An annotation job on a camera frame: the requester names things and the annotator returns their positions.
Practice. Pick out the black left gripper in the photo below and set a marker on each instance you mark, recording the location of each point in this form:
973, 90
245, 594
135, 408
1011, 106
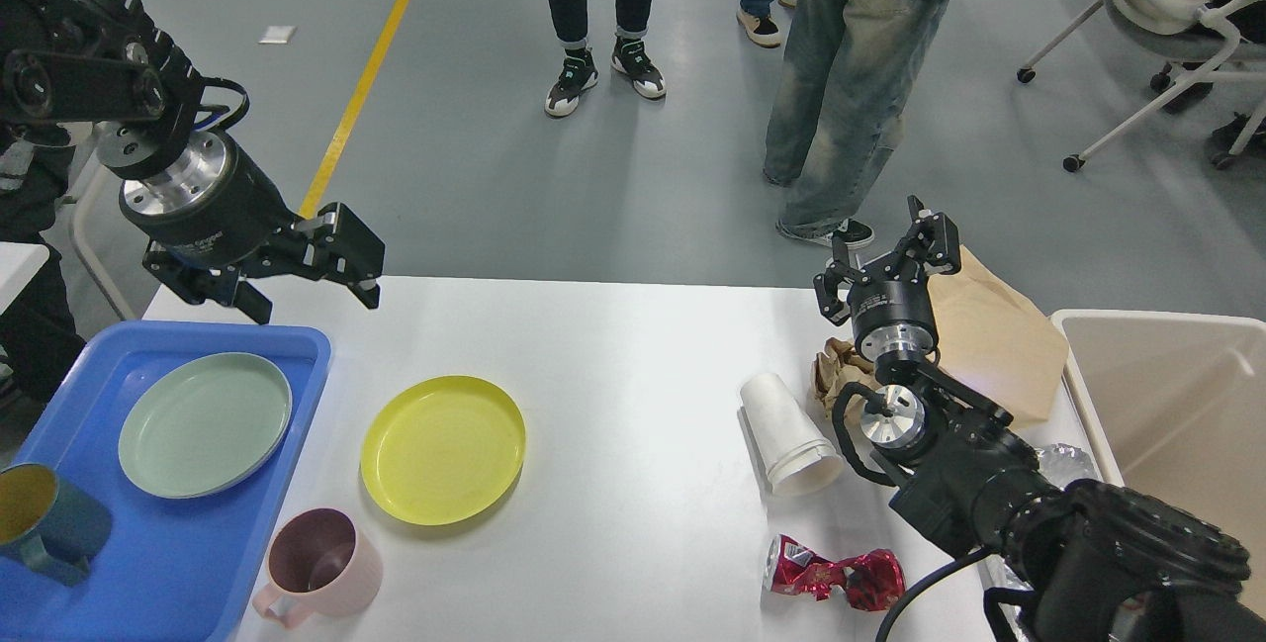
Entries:
214, 207

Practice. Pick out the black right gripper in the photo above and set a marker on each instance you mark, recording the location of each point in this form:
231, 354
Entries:
892, 311

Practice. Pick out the yellow plastic plate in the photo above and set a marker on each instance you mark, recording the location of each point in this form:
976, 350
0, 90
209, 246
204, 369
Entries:
443, 450

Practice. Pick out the pink mug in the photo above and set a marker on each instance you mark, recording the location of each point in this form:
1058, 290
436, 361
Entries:
319, 563

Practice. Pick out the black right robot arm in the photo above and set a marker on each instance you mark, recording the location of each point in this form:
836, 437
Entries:
1098, 562

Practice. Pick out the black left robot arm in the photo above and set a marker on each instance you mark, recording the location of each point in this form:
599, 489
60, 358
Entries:
71, 64

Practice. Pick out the crumpled brown paper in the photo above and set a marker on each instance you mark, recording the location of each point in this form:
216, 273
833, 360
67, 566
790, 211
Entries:
838, 364

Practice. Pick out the brown paper bag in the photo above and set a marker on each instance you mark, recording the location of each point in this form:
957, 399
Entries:
994, 340

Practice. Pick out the pale green plate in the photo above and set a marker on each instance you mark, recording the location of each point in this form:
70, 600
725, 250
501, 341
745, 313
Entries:
206, 426

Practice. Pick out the white paper cup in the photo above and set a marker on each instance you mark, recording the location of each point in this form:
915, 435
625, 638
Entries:
797, 456

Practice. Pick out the white paper scrap on floor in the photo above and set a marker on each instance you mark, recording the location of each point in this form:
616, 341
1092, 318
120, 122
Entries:
277, 35

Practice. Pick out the white side table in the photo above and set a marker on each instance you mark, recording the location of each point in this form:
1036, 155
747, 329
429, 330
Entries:
18, 271

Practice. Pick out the person in faded jeans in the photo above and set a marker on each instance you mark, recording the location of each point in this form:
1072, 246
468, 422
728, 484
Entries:
848, 69

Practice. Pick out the crushed red can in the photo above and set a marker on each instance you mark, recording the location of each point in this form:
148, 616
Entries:
873, 581

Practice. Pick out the blue plastic tray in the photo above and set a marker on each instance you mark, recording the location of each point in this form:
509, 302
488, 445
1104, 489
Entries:
170, 570

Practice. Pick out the beige plastic bin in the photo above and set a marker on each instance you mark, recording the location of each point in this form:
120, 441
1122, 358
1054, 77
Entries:
1174, 407

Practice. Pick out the teal mug yellow inside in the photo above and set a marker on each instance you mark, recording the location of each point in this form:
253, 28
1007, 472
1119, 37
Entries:
49, 525

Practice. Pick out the white office chair right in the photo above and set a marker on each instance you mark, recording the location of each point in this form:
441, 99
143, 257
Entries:
1196, 38

